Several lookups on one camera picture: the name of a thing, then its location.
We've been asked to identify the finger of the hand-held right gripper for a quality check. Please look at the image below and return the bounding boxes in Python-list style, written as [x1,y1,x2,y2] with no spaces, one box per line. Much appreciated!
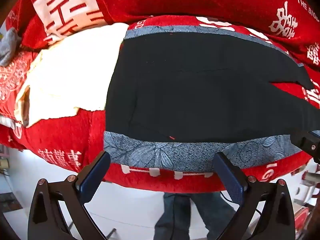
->
[290,130,320,165]

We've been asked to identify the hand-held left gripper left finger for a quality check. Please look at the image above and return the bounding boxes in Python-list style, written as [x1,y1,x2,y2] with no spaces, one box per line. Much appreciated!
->
[27,151,111,240]

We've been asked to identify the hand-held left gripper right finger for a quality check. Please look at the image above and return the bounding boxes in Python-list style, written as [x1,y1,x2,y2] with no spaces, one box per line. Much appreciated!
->
[207,152,297,240]

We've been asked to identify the black pants with blue-grey trim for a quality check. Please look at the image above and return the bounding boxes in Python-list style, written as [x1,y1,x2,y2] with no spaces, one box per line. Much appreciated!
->
[103,25,320,173]

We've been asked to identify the red printed bed sheet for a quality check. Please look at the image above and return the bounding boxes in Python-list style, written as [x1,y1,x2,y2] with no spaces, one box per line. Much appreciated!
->
[0,15,320,193]

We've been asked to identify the person's legs in jeans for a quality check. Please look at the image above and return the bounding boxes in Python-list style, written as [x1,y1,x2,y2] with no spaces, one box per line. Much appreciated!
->
[154,192,238,240]

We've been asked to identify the cream white cloth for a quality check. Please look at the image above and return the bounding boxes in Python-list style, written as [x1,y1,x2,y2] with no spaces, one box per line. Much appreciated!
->
[14,23,129,128]

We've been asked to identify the red pillow with white pattern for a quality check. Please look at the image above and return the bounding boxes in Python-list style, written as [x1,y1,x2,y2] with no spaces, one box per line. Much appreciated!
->
[0,51,35,120]

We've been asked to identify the grey cloth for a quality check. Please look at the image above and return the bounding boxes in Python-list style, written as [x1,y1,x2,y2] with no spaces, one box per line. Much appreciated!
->
[0,27,22,67]

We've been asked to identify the black cable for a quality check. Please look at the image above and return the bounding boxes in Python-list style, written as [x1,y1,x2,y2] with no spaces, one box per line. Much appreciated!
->
[219,191,261,216]

